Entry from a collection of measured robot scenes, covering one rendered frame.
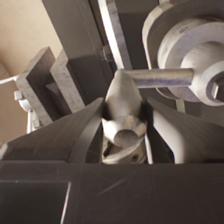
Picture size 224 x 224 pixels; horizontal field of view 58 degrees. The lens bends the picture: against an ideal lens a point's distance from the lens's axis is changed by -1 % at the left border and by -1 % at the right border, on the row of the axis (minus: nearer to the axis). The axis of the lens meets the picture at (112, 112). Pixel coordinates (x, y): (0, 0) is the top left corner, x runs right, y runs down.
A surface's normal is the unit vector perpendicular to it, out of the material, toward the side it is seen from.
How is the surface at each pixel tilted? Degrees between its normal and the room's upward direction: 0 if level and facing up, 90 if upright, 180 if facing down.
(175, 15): 90
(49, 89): 90
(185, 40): 90
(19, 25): 90
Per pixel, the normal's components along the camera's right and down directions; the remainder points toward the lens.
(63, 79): 0.00, 0.60
